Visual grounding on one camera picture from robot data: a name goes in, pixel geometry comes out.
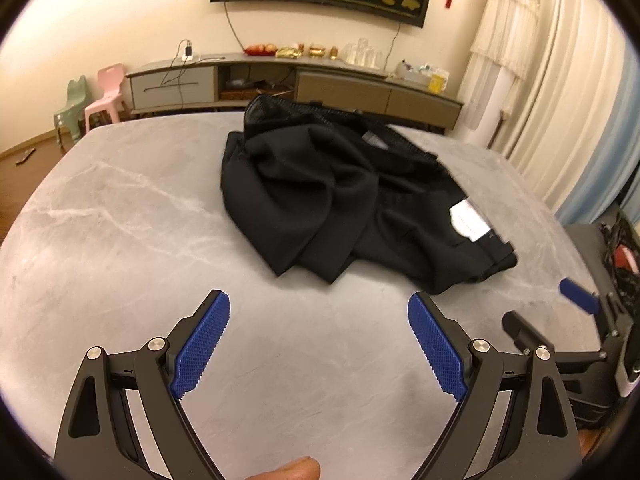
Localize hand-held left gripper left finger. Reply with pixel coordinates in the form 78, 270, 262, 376
52, 289, 231, 480

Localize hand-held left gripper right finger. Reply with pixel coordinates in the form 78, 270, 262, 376
407, 291, 583, 480

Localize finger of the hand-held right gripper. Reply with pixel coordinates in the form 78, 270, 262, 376
559, 278, 632, 338
501, 310, 548, 356

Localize black pants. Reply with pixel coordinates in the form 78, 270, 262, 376
220, 94, 518, 296

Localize person's left hand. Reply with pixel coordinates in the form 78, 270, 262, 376
247, 456, 321, 480

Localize light blue curtain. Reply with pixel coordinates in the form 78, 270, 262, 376
555, 110, 640, 226

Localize beige curtain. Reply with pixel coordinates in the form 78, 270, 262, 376
492, 0, 640, 211

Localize white lace covered standing unit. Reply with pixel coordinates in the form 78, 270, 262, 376
457, 0, 542, 148

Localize pink plastic chair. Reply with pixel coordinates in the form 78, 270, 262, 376
84, 63, 132, 133

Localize green plastic chair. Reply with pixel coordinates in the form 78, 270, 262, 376
52, 75, 88, 148

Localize white storage box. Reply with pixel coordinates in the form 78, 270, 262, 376
397, 60, 436, 85

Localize long grey TV cabinet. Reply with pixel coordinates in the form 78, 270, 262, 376
124, 54, 463, 133

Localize group of clear glasses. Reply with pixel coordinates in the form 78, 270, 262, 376
342, 39, 383, 68

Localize bundle of dark cables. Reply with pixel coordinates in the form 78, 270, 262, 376
600, 210, 640, 281

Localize black charger cable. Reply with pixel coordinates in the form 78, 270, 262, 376
161, 40, 193, 86

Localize black wall cable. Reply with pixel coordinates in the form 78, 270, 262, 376
224, 2, 247, 52

